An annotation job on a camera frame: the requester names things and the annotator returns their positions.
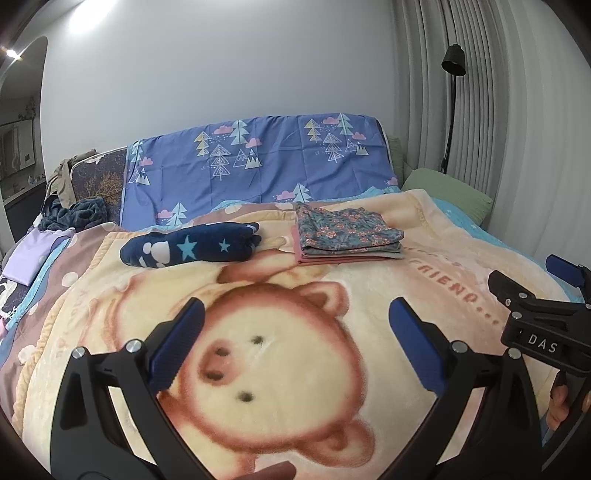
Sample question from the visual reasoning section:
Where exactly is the bear printed blanket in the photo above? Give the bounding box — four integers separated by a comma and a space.
0, 188, 591, 480

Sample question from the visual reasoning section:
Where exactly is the arched wall mirror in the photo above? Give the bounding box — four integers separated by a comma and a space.
0, 37, 49, 241

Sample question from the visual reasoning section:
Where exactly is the person's right hand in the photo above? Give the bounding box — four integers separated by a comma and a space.
549, 376, 575, 428

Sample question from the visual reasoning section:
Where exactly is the light blue bedsheet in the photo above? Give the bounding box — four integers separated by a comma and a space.
431, 196, 550, 273

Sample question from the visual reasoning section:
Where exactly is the black floor lamp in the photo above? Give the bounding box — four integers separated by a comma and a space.
438, 44, 467, 175

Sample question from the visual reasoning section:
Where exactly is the grey curtain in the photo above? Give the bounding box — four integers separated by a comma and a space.
392, 0, 591, 287

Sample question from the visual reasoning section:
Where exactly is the beige garment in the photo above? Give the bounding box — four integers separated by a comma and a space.
45, 148, 98, 208

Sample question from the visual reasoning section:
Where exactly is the dark patterned headboard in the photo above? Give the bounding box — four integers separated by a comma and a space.
69, 147, 130, 217

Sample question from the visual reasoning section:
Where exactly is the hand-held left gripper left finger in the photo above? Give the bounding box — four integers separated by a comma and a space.
48, 296, 206, 480

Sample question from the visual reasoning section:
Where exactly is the pink folded cloth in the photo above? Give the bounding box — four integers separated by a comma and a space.
293, 222, 403, 267

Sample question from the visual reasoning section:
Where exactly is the teal floral garment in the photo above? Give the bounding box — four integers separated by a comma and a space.
295, 204, 404, 259

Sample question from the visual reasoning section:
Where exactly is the dark teal clothes pile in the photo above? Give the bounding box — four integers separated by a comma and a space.
37, 196, 110, 232

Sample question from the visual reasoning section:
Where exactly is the navy star fleece garment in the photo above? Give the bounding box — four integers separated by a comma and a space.
120, 222, 263, 269

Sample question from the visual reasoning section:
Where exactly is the blue tree print sheet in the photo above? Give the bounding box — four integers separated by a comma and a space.
121, 113, 402, 228

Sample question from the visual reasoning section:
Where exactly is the green pillow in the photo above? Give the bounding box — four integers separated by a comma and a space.
401, 167, 494, 227
387, 135, 407, 183

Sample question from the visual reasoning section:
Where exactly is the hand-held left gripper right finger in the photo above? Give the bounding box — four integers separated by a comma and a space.
389, 296, 543, 480

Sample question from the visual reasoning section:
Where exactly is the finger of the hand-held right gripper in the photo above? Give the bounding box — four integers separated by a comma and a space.
488, 271, 591, 320
545, 254, 591, 294

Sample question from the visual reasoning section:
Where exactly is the purple cloth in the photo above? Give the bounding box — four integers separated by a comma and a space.
2, 228, 77, 284

